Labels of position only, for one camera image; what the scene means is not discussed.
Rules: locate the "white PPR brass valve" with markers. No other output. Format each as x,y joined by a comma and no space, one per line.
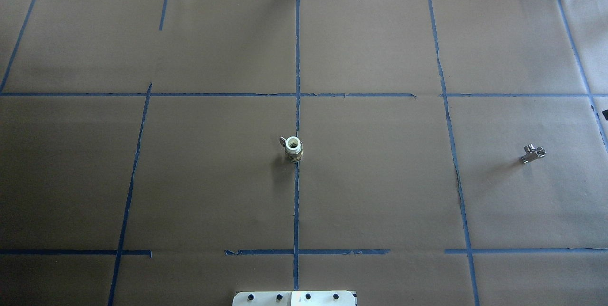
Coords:
293,148

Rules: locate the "chrome tee pipe fitting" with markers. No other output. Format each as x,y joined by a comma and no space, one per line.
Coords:
532,153

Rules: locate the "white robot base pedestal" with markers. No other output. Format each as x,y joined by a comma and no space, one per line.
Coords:
295,298

